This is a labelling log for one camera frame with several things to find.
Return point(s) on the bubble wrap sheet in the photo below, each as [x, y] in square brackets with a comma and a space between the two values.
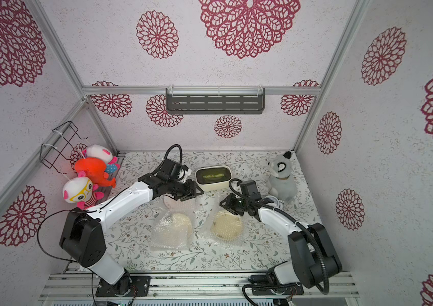
[213, 199]

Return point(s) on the grey raccoon plush toy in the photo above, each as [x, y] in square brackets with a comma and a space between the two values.
[281, 180]

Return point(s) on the cream box with dark lid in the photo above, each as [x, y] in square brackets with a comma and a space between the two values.
[213, 178]

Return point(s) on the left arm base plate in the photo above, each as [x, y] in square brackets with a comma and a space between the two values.
[127, 286]

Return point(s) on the grey metal wall shelf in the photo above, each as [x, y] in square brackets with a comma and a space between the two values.
[215, 102]

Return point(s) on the small white round clock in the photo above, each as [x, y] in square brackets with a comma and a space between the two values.
[274, 202]

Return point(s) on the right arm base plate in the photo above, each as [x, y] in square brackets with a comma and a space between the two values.
[265, 284]

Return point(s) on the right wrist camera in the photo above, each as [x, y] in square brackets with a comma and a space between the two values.
[250, 190]

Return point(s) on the red octopus plush toy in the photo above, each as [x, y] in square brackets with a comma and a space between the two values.
[95, 170]

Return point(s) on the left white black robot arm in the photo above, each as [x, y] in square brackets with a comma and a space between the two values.
[83, 232]

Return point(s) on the white plush with yellow glasses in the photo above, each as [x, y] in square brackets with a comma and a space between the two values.
[82, 191]

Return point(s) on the cream dinner plate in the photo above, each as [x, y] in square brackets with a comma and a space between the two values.
[226, 226]

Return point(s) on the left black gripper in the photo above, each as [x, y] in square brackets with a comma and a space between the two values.
[193, 190]

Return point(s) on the left bubble wrapped plate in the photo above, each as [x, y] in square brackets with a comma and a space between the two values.
[172, 231]

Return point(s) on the pink plate in bubble wrap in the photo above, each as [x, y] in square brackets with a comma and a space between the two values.
[172, 204]

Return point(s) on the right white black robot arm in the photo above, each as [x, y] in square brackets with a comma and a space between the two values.
[313, 259]

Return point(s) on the black wire wall basket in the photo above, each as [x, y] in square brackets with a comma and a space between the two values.
[53, 151]

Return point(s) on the white pink plush top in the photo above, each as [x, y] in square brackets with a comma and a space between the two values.
[102, 153]

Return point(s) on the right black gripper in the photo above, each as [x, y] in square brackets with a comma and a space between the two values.
[232, 203]

